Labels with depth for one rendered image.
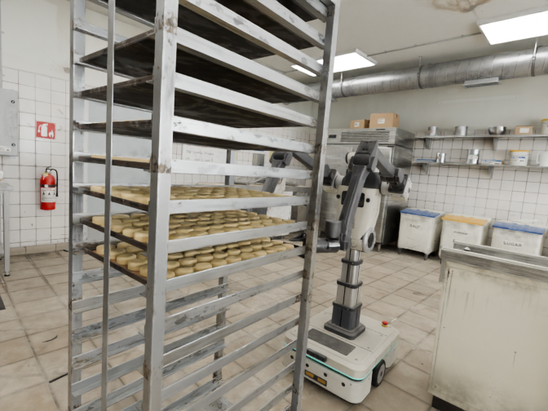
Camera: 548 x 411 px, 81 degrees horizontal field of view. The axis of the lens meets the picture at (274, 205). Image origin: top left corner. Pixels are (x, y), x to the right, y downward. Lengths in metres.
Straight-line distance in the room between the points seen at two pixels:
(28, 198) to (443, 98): 6.18
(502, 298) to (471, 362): 0.37
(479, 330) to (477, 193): 4.17
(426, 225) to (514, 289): 3.70
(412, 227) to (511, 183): 1.53
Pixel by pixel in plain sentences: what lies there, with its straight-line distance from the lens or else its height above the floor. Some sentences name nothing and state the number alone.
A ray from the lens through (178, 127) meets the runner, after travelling 0.74.
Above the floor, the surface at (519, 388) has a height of 0.32.
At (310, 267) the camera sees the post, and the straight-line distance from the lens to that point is 1.17.
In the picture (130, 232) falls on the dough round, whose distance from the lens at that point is 0.88.
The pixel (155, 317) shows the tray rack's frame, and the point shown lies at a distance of 0.76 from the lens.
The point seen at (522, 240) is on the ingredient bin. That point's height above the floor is 0.57.
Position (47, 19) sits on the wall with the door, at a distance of 4.95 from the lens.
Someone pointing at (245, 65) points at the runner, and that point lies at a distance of 0.89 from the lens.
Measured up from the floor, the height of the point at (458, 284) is 0.73.
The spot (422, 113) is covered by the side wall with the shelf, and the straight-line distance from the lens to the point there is 6.37.
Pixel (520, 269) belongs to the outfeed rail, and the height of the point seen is 0.87.
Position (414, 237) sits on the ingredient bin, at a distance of 5.59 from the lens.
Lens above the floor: 1.24
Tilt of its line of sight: 7 degrees down
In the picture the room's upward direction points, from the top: 5 degrees clockwise
